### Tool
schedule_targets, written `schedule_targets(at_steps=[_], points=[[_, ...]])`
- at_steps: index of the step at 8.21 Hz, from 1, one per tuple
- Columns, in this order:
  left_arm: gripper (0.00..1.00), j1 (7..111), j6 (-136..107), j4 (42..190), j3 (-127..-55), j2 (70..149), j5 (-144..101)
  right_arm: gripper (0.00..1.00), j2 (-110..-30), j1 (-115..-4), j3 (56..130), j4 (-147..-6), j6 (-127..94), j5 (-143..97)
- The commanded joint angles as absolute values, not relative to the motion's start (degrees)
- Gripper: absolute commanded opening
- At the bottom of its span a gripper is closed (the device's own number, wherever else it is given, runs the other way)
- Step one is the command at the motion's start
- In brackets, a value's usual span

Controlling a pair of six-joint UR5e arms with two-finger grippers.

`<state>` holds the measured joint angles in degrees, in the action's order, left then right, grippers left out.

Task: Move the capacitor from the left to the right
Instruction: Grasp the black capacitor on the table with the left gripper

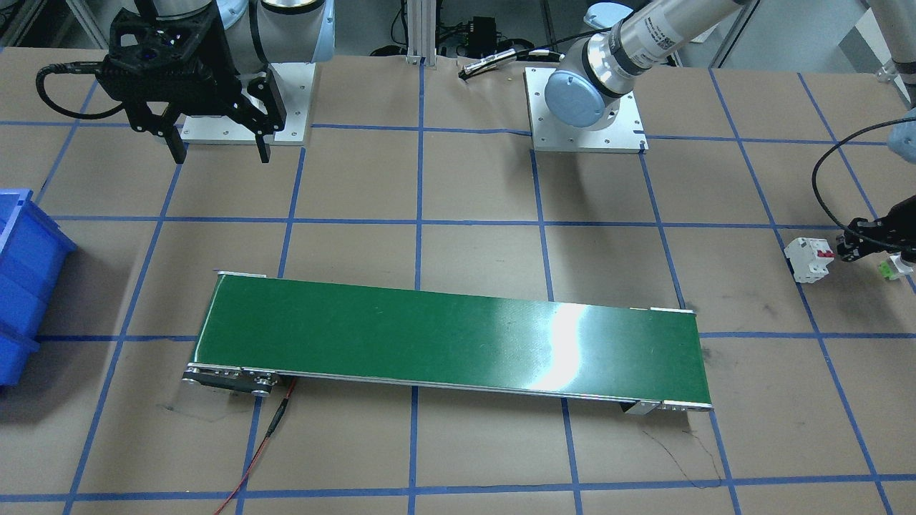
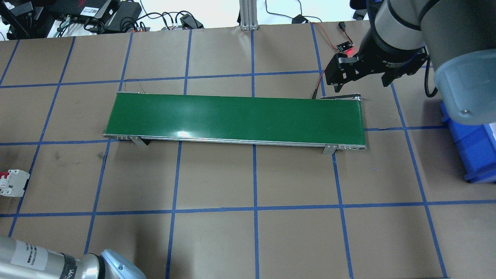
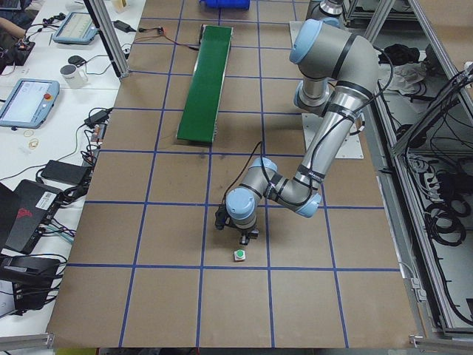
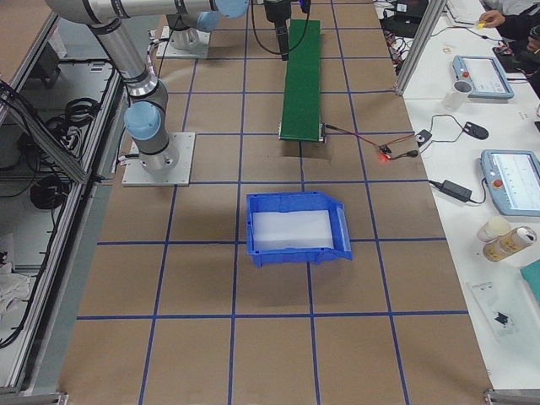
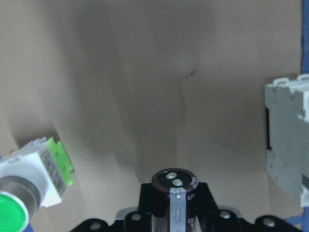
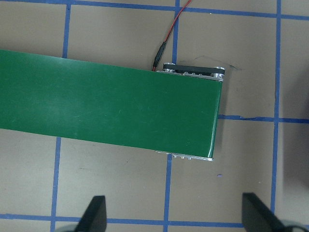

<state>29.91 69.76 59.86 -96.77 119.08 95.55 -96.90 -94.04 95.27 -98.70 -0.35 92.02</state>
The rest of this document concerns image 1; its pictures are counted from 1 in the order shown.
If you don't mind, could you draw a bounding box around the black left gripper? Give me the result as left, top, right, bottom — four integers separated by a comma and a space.
837, 196, 915, 264

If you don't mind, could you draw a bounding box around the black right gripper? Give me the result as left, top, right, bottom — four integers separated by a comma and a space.
96, 7, 287, 165

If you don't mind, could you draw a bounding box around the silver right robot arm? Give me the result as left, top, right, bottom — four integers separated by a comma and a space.
95, 1, 335, 164

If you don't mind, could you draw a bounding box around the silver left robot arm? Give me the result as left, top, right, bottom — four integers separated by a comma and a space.
546, 1, 914, 266

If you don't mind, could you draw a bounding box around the white red circuit breaker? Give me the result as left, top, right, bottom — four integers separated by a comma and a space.
783, 237, 837, 284

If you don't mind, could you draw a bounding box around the blue plastic bin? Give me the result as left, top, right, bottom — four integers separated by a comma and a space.
1, 189, 77, 387

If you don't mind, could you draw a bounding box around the green conveyor belt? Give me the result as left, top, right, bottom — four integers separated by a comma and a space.
183, 273, 712, 414

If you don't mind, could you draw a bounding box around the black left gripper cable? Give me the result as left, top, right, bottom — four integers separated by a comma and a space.
812, 119, 916, 231

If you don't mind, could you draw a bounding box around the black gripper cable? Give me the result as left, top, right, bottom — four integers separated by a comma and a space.
812, 119, 916, 231
35, 62, 126, 120

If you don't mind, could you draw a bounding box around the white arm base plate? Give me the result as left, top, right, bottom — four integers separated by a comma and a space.
524, 67, 649, 153
177, 62, 317, 148

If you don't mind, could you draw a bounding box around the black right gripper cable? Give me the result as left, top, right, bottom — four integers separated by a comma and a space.
35, 62, 126, 120

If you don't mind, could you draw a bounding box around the aluminium frame post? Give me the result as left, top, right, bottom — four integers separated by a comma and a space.
406, 0, 438, 67

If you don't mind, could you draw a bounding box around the red black power cable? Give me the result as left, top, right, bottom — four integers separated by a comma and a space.
213, 378, 299, 515

